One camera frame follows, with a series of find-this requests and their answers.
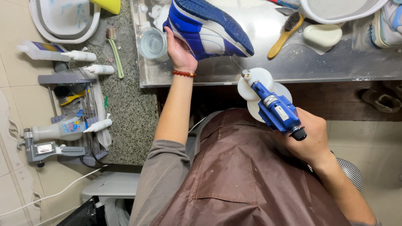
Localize person's right hand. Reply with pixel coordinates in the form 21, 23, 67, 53
274, 107, 328, 167

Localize person's left hand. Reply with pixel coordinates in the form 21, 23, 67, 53
164, 26, 198, 73

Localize blue and white sneaker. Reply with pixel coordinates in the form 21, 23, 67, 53
163, 0, 255, 61

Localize blue handheld spray gun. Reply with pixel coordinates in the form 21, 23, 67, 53
237, 67, 308, 141

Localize clear plastic cup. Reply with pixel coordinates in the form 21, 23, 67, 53
136, 27, 169, 62

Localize white foam scraps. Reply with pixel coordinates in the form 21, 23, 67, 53
148, 0, 172, 32

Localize checkered chair seat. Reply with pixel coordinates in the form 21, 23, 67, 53
307, 151, 364, 193

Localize brown apron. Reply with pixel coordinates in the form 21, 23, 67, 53
149, 108, 352, 226

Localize metal tray table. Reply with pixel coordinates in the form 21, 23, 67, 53
130, 0, 402, 88

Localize brown shoe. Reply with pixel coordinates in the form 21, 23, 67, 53
361, 89, 402, 113

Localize white squeeze bottle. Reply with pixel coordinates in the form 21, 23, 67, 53
61, 50, 97, 62
83, 118, 113, 133
83, 64, 115, 75

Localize yellow sponge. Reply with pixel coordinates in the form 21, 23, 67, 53
89, 0, 121, 15

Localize white soap bar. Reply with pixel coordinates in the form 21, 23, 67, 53
303, 24, 343, 48

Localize wooden shoe brush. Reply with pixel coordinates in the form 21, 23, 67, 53
267, 12, 305, 59

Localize blue red tube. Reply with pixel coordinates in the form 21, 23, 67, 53
267, 0, 301, 9

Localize white grey basin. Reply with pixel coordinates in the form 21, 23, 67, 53
28, 0, 101, 44

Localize white plastic basin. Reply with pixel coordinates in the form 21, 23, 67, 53
299, 0, 390, 24

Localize clear bottle blue label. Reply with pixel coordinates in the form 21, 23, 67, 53
16, 40, 71, 62

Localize light blue white sneaker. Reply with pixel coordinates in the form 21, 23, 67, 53
371, 0, 402, 48

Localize clear bottle colourful label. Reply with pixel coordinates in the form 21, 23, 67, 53
32, 117, 88, 142

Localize grey clamp tool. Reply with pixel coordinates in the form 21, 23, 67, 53
17, 128, 86, 168

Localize red bead bracelet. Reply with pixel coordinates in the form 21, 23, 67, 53
171, 70, 197, 78

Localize green handled toothbrush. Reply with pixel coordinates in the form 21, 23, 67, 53
105, 27, 124, 79

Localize black brush yellow handle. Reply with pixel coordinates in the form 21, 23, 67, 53
53, 84, 90, 106

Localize grey wire rack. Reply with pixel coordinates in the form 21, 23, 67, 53
38, 67, 109, 166

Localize white cable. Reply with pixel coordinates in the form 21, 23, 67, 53
0, 165, 109, 226

